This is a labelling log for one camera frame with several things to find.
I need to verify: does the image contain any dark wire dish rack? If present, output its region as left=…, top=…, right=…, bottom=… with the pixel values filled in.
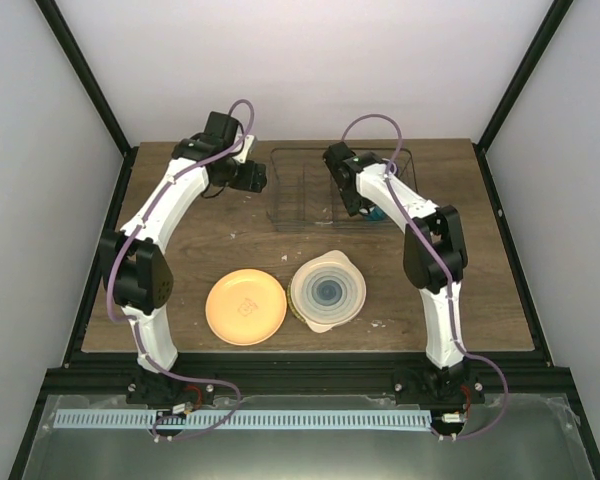
left=264, top=146, right=394, bottom=233

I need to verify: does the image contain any purple cable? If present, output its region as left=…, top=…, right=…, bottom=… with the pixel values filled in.
left=105, top=99, right=255, bottom=444
left=340, top=114, right=511, bottom=443

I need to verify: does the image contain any white ceramic bowl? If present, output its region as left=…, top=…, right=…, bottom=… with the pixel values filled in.
left=365, top=206, right=386, bottom=222

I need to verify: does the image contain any orange plastic plate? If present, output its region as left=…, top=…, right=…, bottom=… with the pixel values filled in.
left=205, top=269, right=287, bottom=346

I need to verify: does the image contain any light blue slotted cable duct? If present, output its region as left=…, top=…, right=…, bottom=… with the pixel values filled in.
left=53, top=409, right=431, bottom=431

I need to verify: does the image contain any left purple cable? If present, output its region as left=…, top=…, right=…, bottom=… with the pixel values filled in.
left=105, top=99, right=255, bottom=444

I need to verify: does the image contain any yellow patterned plate underneath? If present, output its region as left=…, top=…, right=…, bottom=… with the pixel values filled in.
left=286, top=279, right=306, bottom=323

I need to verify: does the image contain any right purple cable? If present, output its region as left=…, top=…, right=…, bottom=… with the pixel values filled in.
left=340, top=114, right=511, bottom=443

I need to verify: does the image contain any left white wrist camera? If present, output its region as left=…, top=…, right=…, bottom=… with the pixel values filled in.
left=232, top=134, right=257, bottom=164

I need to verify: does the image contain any black aluminium frame rail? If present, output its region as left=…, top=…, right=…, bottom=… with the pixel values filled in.
left=41, top=354, right=577, bottom=406

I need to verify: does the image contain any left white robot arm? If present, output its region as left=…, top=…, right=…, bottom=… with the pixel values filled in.
left=98, top=111, right=267, bottom=404

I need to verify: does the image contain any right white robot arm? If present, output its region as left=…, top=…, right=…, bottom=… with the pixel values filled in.
left=323, top=142, right=468, bottom=403

